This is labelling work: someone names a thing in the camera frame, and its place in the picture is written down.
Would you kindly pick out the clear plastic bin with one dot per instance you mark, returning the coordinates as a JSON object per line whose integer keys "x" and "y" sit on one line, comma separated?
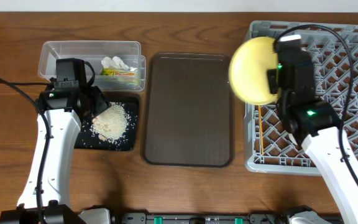
{"x": 93, "y": 51}

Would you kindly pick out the pile of rice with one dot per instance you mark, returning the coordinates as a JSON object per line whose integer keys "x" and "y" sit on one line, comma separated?
{"x": 111, "y": 125}

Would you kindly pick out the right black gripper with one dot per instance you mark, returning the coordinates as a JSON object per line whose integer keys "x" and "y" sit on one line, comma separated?
{"x": 273, "y": 78}

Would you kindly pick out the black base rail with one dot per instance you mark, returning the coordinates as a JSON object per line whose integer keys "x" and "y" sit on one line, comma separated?
{"x": 143, "y": 218}

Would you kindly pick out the dark brown serving tray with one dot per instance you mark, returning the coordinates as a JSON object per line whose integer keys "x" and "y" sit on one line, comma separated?
{"x": 189, "y": 118}

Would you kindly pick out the wooden chopstick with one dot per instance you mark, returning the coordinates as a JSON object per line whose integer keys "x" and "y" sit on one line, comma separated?
{"x": 260, "y": 131}

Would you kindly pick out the black waste tray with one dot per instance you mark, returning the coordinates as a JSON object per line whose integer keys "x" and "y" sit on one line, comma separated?
{"x": 87, "y": 140}

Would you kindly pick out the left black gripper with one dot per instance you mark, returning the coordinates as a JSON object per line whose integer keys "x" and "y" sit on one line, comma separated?
{"x": 95, "y": 101}

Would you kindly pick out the white tissue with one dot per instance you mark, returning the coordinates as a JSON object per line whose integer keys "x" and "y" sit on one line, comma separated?
{"x": 116, "y": 63}

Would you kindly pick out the green orange snack wrapper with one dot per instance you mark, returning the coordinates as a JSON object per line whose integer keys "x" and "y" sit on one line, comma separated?
{"x": 120, "y": 73}

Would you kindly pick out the yellow plate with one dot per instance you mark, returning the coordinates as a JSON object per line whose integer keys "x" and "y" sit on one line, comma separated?
{"x": 248, "y": 71}

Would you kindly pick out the grey dishwasher rack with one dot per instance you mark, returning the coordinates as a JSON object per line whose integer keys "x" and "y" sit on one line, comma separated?
{"x": 331, "y": 73}

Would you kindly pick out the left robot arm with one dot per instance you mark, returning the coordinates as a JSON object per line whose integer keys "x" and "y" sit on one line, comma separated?
{"x": 45, "y": 198}

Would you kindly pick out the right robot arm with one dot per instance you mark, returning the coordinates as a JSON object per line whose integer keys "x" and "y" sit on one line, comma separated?
{"x": 315, "y": 126}

